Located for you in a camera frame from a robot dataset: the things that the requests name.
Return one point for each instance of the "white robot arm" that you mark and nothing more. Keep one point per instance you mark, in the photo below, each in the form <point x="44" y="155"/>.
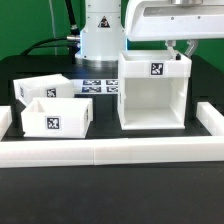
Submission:
<point x="108" y="28"/>

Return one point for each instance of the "white fence wall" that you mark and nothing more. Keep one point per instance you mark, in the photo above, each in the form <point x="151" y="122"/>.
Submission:
<point x="110" y="151"/>
<point x="210" y="118"/>
<point x="5" y="120"/>

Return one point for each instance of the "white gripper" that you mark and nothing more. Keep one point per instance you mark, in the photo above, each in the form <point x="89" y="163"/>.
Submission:
<point x="161" y="20"/>

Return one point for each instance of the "white drawer box front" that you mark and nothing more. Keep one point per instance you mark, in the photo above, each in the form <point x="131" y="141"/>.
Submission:
<point x="57" y="117"/>

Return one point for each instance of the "white fence left wall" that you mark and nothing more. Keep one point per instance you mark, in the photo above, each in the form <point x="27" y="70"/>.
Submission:
<point x="5" y="120"/>

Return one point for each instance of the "marker sheet on table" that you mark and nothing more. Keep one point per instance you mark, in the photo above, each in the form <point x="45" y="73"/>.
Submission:
<point x="95" y="86"/>

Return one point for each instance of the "white drawer box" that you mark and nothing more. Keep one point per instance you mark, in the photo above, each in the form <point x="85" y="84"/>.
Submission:
<point x="51" y="86"/>
<point x="57" y="117"/>

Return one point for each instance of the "white drawer cabinet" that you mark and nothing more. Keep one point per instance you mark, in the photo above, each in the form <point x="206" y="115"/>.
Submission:
<point x="152" y="89"/>

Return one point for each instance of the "white fence right wall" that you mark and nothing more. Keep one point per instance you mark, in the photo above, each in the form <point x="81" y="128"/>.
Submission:
<point x="210" y="118"/>

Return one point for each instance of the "white fence front wall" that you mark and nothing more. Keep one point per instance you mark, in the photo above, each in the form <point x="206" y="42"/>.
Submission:
<point x="110" y="151"/>

